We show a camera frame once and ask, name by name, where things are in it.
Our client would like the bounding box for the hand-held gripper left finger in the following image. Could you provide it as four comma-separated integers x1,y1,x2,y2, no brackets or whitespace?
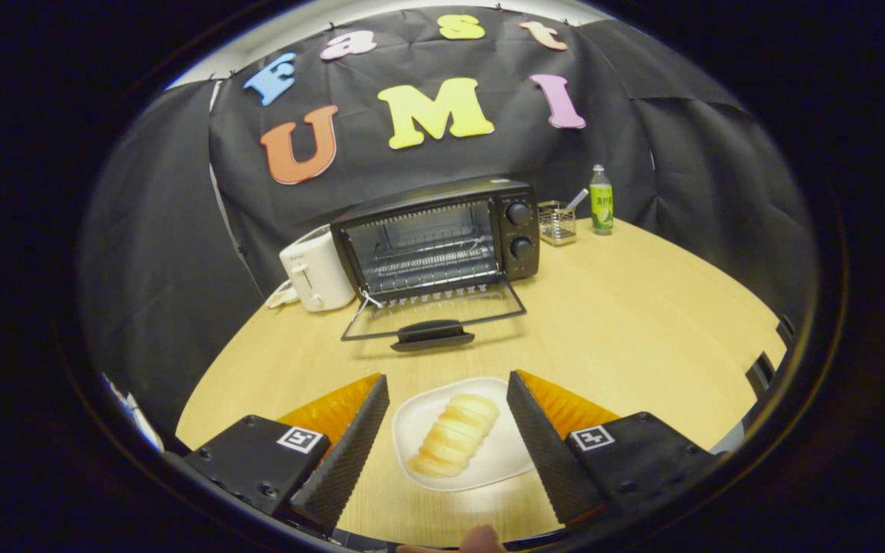
181,373,391,537

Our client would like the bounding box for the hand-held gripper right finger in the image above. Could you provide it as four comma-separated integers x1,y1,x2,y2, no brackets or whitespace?
505,369,724,528

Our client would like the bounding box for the golden bread roll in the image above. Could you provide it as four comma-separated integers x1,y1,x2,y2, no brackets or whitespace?
407,393,501,479

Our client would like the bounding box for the black toaster oven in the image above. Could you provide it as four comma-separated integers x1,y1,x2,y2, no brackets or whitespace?
330,176,542,353

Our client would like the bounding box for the white pop-up toaster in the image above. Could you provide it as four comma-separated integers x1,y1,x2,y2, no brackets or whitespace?
279,225,357,313

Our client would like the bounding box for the white oval plate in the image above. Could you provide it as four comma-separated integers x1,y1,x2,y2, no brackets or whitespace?
391,376,536,493

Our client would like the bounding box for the green drink bottle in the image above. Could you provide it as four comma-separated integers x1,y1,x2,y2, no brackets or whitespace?
589,164,615,237

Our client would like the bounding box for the wire mesh utensil holder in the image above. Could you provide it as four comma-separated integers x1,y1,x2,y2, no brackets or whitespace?
537,200,578,247

